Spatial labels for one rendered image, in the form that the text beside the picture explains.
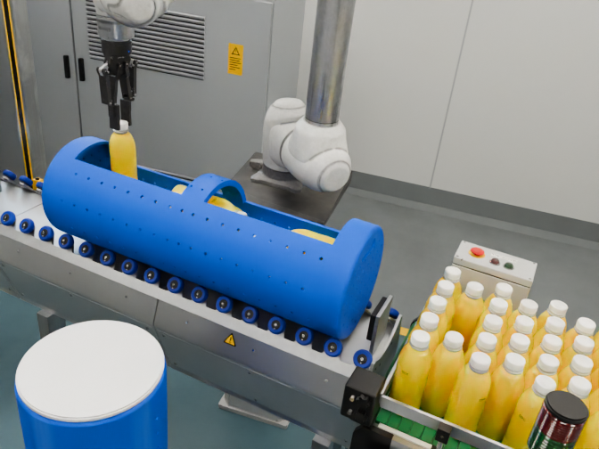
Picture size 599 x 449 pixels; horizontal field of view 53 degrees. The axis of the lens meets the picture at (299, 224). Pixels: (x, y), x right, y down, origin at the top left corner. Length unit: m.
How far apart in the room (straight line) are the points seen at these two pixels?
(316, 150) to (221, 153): 1.49
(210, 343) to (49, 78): 2.32
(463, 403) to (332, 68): 0.92
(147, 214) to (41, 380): 0.48
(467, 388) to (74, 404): 0.76
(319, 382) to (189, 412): 1.17
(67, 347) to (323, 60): 0.96
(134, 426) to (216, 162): 2.15
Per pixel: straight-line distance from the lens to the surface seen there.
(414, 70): 4.06
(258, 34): 2.91
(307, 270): 1.31
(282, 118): 1.88
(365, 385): 1.30
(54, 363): 1.29
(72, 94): 3.53
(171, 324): 1.63
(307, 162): 1.73
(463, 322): 1.51
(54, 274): 1.86
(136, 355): 1.28
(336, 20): 1.64
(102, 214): 1.59
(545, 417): 1.01
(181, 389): 2.66
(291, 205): 1.89
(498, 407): 1.35
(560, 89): 4.07
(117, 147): 1.70
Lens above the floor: 1.89
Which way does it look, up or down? 29 degrees down
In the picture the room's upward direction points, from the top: 6 degrees clockwise
